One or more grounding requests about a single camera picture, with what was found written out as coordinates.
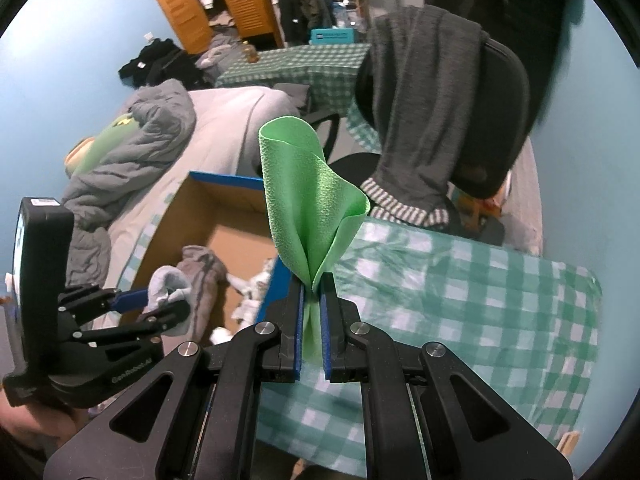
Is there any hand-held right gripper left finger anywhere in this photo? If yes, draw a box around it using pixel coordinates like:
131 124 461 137
44 272 307 480

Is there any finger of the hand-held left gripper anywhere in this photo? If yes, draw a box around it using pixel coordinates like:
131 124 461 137
75 304 192 347
57 284 151 317

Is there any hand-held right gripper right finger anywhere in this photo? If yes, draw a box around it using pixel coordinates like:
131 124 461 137
320 272 573 480

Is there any light grey sock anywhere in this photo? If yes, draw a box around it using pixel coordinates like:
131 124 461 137
147 266 194 336

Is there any white cloth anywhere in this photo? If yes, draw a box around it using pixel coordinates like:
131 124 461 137
227 257 276 326

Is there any grey fleece sock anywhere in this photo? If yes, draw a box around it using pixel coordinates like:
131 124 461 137
179 245 231 348

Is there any cardboard box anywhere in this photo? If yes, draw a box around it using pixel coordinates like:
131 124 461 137
134 170 293 346

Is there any light green microfibre cloth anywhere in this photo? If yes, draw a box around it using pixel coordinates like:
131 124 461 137
257 116 372 363

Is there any person's left hand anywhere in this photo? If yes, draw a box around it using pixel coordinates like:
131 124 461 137
0 399 86 457

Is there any green plush toy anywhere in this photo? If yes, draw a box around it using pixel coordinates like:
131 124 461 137
64 114 143 178

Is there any green checked tablecloth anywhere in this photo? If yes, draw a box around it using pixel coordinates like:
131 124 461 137
125 210 603 478

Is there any grey comforter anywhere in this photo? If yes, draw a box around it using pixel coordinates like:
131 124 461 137
60 80 197 286

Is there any orange bag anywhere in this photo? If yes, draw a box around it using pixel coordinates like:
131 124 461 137
457 192 503 221

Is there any white bed quilt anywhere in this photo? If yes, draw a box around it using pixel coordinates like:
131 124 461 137
107 85 301 286

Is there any pile of black clothes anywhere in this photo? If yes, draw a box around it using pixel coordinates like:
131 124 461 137
119 37 211 91

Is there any dark grey cloth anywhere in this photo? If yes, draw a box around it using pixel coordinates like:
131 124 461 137
272 84 311 106

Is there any dark grey sweater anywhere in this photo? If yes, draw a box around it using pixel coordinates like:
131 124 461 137
361 5 491 226

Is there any table with checked cloth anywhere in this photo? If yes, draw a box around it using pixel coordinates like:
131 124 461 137
216 42 381 153

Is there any pile of grey clothes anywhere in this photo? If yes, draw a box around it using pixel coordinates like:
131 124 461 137
195 22 246 71

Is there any black office chair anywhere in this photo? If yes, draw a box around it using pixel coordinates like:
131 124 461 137
302 37 531 233

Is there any wooden louvred wardrobe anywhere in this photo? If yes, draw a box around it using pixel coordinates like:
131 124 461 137
137 0 286 53

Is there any blue box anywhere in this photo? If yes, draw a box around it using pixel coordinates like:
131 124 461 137
310 27 357 46

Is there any hanging dark jacket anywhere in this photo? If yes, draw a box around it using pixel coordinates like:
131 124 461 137
275 0 333 46

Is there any black hanging jacket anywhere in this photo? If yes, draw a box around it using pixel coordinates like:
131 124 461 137
425 0 586 126

